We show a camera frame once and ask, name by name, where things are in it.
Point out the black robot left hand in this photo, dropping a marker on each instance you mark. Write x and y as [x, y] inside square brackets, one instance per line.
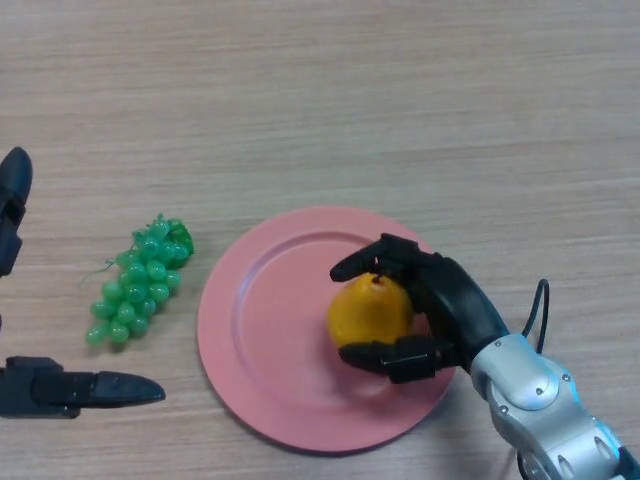
[45, 390]

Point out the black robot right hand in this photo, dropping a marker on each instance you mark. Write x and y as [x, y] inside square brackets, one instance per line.
[455, 305]

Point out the yellow pear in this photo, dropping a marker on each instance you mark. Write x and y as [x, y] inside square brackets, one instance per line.
[367, 312]

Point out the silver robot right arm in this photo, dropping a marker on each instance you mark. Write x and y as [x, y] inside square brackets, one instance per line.
[530, 385]

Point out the pink round plate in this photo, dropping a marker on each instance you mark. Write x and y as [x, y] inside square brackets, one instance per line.
[280, 350]

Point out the green plastic grape bunch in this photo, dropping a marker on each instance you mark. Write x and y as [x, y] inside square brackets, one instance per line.
[135, 290]

